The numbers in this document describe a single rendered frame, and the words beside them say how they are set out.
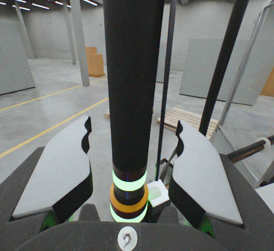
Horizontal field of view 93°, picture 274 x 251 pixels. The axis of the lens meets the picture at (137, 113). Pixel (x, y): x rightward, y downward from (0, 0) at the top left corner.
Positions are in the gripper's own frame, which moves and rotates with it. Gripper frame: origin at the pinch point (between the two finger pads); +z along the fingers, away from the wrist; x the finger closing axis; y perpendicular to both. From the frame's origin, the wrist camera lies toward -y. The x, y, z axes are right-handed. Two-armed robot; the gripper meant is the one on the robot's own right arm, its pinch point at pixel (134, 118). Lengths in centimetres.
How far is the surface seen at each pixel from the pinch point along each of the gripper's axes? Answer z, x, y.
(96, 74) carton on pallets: 779, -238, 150
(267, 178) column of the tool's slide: 29, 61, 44
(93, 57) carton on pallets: 784, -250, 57
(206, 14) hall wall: 1116, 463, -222
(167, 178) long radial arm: 34, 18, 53
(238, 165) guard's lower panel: 63, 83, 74
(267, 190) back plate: 16, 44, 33
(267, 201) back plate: 13, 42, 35
